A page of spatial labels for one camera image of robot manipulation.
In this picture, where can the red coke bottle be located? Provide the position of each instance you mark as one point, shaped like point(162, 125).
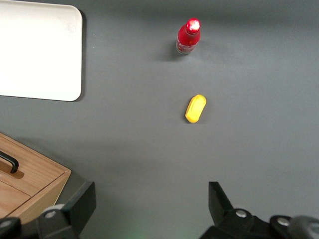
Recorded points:
point(188, 37)

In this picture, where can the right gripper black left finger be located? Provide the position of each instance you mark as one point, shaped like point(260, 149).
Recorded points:
point(79, 206)

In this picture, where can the wooden drawer cabinet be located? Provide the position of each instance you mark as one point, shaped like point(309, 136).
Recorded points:
point(42, 166)

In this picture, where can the white rectangular tray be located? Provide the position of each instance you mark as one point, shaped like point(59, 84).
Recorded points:
point(37, 49)

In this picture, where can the wooden drawer front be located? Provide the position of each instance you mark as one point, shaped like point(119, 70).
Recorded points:
point(35, 174)
point(10, 199)

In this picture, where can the yellow oval plastic object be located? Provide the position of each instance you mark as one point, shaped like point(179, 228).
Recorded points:
point(195, 109)

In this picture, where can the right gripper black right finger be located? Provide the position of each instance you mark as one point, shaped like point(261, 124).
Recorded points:
point(221, 209)

